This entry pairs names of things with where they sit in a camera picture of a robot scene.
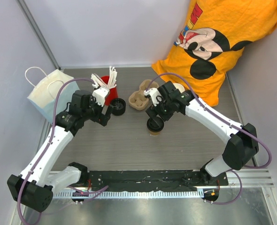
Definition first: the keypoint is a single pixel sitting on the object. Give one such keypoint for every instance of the aluminium frame rail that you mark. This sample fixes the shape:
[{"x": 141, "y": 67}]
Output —
[{"x": 38, "y": 33}]

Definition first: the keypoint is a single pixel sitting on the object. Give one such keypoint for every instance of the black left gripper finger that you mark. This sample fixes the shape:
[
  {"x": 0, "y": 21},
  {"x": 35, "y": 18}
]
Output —
[
  {"x": 103, "y": 121},
  {"x": 109, "y": 110}
]

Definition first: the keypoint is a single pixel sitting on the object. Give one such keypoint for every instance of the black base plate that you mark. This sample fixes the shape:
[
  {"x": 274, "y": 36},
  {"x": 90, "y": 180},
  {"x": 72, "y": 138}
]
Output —
[{"x": 152, "y": 183}]

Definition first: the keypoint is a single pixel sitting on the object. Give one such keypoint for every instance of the brown paper cup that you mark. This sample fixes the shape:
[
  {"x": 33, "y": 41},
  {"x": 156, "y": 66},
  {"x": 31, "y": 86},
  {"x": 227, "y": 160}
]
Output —
[{"x": 154, "y": 133}]

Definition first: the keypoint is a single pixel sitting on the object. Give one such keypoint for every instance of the stack of black lids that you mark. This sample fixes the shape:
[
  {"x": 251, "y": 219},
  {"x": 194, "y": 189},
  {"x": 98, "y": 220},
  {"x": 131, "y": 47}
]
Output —
[{"x": 119, "y": 106}]

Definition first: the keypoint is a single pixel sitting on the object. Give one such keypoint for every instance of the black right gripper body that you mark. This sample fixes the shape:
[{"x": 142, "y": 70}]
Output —
[{"x": 164, "y": 107}]

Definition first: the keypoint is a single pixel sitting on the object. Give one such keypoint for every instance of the stack of paper cups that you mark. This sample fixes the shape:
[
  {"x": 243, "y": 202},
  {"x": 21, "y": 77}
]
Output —
[{"x": 179, "y": 87}]

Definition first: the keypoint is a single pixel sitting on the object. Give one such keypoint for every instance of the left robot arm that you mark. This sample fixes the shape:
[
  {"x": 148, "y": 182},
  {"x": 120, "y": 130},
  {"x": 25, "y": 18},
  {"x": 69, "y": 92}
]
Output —
[{"x": 34, "y": 187}]

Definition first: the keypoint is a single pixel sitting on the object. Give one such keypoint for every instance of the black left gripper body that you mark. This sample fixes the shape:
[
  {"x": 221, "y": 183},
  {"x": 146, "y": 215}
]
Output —
[{"x": 94, "y": 112}]

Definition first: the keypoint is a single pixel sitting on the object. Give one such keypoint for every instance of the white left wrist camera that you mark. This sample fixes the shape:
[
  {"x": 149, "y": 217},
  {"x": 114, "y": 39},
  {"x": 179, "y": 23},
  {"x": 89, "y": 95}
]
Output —
[{"x": 100, "y": 94}]

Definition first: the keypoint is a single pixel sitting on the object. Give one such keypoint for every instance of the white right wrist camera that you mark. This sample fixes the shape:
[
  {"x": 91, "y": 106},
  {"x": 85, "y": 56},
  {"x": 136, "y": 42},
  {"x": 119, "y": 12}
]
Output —
[{"x": 154, "y": 95}]

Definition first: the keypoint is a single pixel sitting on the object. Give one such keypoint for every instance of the orange Mickey Mouse cloth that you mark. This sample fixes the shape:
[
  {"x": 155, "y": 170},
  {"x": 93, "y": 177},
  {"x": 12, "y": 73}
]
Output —
[{"x": 212, "y": 40}]

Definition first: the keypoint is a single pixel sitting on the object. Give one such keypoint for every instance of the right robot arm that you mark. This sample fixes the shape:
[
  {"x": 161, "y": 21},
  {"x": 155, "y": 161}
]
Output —
[{"x": 239, "y": 139}]

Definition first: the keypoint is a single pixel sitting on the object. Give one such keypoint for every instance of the black coffee cup lid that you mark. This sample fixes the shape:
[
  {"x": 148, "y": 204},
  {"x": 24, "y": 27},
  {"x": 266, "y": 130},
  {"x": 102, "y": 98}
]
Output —
[{"x": 155, "y": 124}]

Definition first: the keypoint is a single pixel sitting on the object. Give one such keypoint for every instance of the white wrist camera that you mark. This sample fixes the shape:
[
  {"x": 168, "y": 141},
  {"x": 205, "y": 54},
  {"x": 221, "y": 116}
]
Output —
[
  {"x": 100, "y": 94},
  {"x": 154, "y": 95}
]

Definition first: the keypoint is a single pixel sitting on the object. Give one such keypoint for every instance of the stack of cardboard cup carriers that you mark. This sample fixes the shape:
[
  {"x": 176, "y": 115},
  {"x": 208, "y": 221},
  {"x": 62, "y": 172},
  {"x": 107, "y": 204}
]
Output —
[{"x": 137, "y": 100}]

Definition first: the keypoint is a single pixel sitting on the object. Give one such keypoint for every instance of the red straw holder cup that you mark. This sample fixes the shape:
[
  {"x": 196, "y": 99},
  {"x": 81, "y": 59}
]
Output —
[{"x": 113, "y": 92}]

